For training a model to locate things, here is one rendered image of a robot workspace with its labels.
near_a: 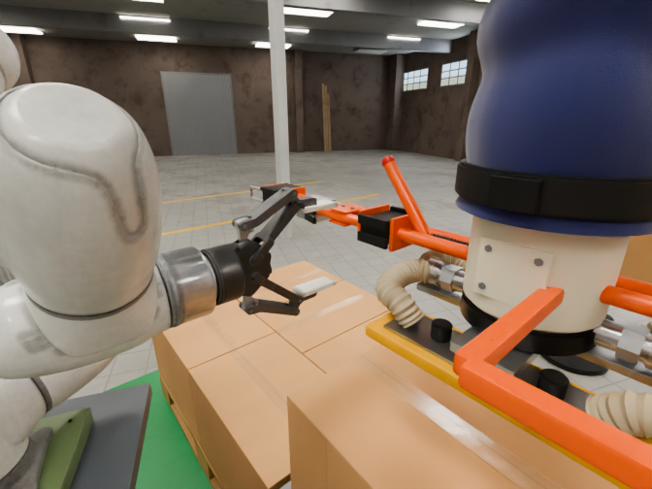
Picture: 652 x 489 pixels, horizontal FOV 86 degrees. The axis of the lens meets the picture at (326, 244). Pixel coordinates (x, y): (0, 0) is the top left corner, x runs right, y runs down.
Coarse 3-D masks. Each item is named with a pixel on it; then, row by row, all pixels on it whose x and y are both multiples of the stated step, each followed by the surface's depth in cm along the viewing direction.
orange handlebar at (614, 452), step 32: (352, 224) 68; (608, 288) 39; (640, 288) 40; (512, 320) 33; (480, 352) 28; (480, 384) 26; (512, 384) 25; (512, 416) 24; (544, 416) 23; (576, 416) 22; (576, 448) 22; (608, 448) 20; (640, 448) 20; (640, 480) 19
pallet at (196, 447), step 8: (160, 376) 189; (168, 392) 183; (168, 400) 186; (176, 408) 183; (176, 416) 179; (184, 424) 174; (184, 432) 170; (192, 440) 165; (192, 448) 162; (200, 448) 148; (200, 456) 152; (200, 464) 156; (208, 464) 143; (208, 472) 146; (216, 480) 147; (216, 488) 144
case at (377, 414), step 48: (336, 384) 71; (384, 384) 71; (432, 384) 71; (288, 432) 72; (336, 432) 60; (384, 432) 60; (432, 432) 60; (480, 432) 60; (336, 480) 60; (384, 480) 52; (432, 480) 52; (480, 480) 52; (528, 480) 52; (576, 480) 52
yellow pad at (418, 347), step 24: (384, 336) 51; (408, 336) 50; (432, 336) 49; (456, 336) 50; (408, 360) 48; (432, 360) 46; (456, 384) 43; (552, 384) 38; (528, 432) 37; (576, 456) 34
